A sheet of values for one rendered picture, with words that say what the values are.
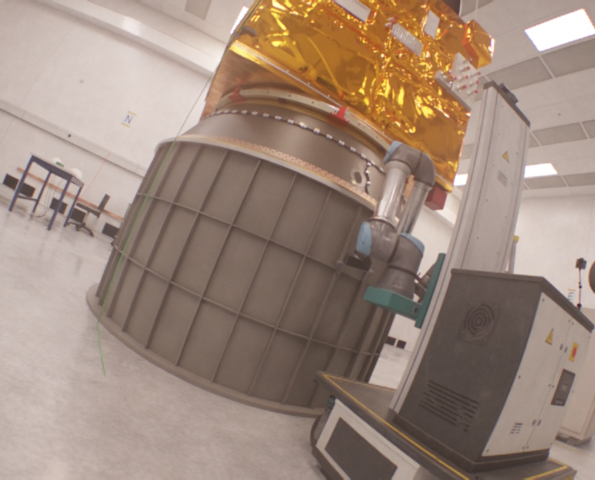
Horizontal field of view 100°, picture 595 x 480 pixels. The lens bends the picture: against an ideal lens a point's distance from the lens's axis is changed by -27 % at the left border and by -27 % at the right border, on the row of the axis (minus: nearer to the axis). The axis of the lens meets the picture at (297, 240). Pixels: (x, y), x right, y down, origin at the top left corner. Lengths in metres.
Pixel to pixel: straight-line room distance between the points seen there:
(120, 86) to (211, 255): 6.61
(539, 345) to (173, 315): 1.54
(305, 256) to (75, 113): 6.87
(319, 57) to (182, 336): 1.83
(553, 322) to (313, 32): 2.09
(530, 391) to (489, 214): 0.74
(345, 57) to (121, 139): 5.87
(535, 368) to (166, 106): 7.57
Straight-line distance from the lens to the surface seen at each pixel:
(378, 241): 1.26
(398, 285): 1.25
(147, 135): 7.54
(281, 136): 1.91
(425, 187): 1.51
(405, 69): 2.77
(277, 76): 2.16
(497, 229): 1.49
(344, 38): 2.49
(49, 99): 8.21
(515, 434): 1.05
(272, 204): 1.67
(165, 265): 1.80
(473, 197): 1.36
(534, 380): 1.01
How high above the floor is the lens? 0.60
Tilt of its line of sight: 8 degrees up
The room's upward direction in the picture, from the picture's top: 22 degrees clockwise
